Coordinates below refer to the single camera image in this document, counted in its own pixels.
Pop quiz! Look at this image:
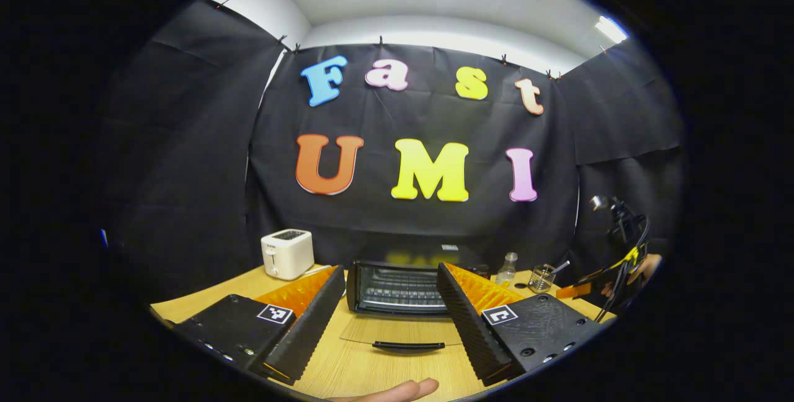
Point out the ceiling light panel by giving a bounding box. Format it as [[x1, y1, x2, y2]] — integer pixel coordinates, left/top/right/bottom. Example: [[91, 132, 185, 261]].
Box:
[[594, 15, 630, 45]]

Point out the small clear glass bottle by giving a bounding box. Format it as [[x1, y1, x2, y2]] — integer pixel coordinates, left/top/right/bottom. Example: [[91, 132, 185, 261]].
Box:
[[496, 252, 518, 287]]

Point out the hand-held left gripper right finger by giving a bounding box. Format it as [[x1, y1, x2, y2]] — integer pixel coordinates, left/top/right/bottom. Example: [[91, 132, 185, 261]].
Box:
[[435, 261, 605, 388]]

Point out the white toaster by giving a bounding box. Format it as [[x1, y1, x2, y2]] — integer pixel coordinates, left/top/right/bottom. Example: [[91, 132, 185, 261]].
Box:
[[261, 229, 316, 282]]

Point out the black electric oven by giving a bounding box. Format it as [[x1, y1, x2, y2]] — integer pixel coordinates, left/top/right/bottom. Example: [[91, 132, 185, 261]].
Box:
[[339, 242, 494, 354]]

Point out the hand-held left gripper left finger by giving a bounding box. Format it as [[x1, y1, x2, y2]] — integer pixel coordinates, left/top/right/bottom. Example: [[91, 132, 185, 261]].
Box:
[[172, 264, 347, 386]]

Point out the clear glass cup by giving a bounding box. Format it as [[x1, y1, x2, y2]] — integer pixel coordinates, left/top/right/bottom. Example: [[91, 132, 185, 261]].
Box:
[[529, 264, 555, 293]]

